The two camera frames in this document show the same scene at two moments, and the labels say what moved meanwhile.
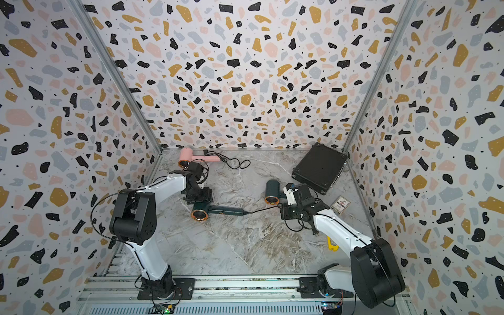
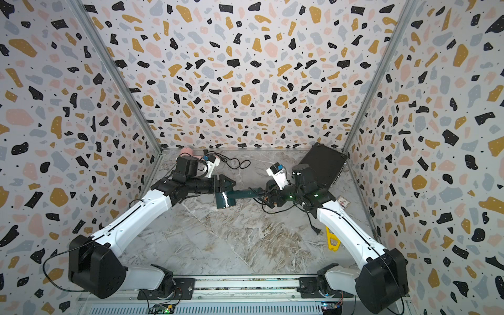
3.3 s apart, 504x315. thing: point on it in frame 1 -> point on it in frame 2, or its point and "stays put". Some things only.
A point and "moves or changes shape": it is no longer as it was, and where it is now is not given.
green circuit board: x=163 y=308 stays put
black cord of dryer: x=266 y=209 moves or changes shape
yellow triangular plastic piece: x=331 y=247 stays put
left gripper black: x=207 y=196 -> x=222 y=184
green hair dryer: x=201 y=210 -> x=229 y=198
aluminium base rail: x=119 y=296 stays put
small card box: x=340 y=205 stays put
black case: x=320 y=168 stays put
